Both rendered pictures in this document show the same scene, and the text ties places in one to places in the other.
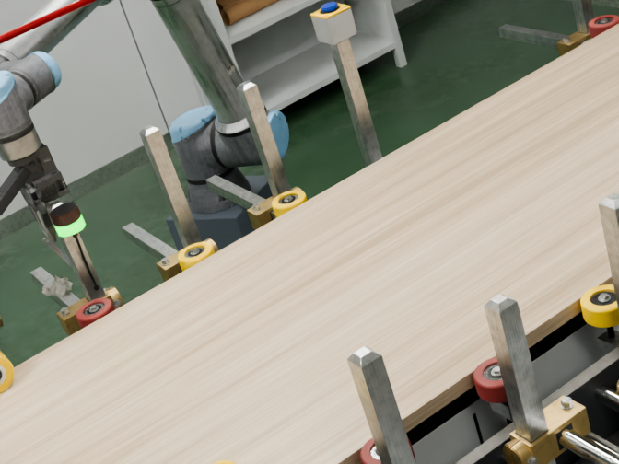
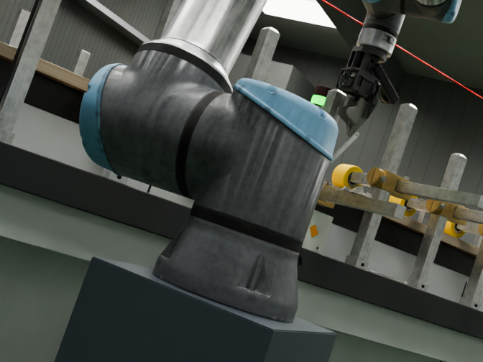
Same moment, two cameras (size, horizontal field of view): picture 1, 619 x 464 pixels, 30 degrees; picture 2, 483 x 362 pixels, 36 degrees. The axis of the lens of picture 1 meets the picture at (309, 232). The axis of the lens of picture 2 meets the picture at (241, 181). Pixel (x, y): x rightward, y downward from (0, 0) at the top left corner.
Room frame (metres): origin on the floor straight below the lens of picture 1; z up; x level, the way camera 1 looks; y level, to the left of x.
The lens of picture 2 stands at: (4.09, 0.05, 0.69)
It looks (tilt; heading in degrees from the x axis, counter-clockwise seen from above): 4 degrees up; 171
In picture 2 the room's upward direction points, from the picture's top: 19 degrees clockwise
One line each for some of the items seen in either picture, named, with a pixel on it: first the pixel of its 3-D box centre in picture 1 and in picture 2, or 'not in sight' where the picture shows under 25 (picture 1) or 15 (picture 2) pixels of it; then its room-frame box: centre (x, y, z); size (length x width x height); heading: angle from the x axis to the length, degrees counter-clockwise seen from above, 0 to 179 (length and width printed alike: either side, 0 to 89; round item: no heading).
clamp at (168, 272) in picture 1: (189, 261); not in sight; (2.34, 0.28, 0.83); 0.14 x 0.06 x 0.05; 115
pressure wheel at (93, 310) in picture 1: (102, 329); not in sight; (2.12, 0.48, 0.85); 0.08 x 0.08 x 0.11
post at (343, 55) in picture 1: (363, 123); (36, 31); (2.56, -0.21, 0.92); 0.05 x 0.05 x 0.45; 25
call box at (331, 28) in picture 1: (333, 25); not in sight; (2.56, -0.20, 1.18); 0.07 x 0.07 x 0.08; 25
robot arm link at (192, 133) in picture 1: (203, 141); (264, 157); (3.13, 0.21, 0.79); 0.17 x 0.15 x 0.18; 58
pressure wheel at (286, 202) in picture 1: (295, 218); not in sight; (2.33, 0.02, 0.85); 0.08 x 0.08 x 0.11
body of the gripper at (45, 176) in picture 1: (36, 176); (363, 74); (2.32, 0.51, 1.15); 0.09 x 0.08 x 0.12; 115
